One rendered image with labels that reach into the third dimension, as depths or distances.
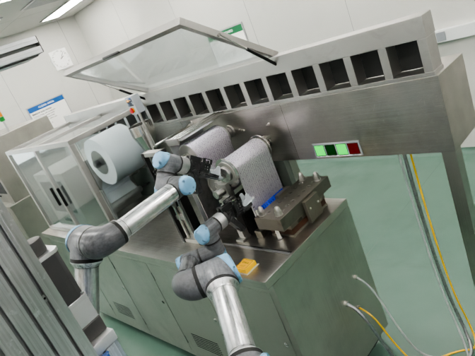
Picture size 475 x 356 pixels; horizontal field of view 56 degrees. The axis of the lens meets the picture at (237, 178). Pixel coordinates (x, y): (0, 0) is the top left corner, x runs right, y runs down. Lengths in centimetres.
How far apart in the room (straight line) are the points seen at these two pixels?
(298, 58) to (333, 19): 267
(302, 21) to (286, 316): 345
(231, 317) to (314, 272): 75
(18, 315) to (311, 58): 144
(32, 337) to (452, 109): 153
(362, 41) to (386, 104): 26
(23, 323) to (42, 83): 664
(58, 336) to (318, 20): 405
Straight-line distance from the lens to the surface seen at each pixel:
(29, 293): 116
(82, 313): 133
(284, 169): 235
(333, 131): 205
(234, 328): 142
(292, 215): 204
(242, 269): 196
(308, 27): 483
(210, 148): 227
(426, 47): 175
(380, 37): 180
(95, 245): 163
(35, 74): 765
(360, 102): 192
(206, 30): 187
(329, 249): 217
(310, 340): 215
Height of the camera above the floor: 189
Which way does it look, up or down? 19 degrees down
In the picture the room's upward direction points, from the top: 23 degrees counter-clockwise
